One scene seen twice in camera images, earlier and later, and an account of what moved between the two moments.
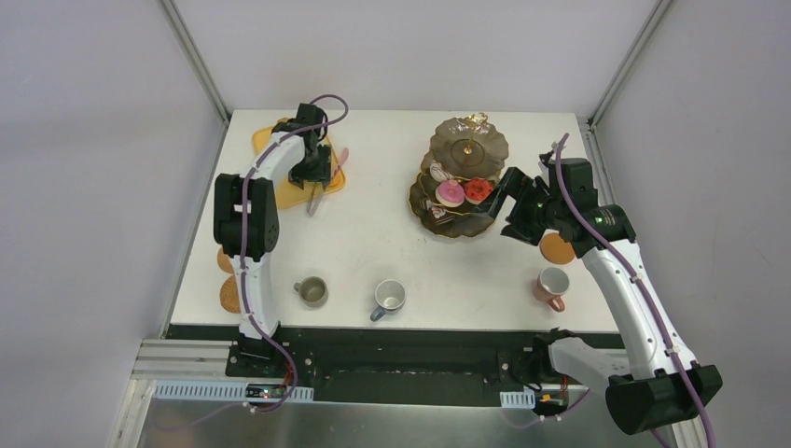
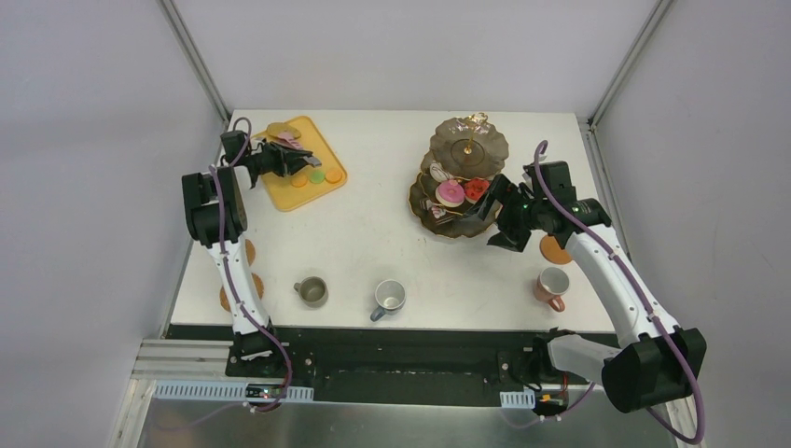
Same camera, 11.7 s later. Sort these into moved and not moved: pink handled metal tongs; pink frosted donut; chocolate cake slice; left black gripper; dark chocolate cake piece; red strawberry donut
Moved: pink handled metal tongs; left black gripper
Not moved: chocolate cake slice; pink frosted donut; dark chocolate cake piece; red strawberry donut
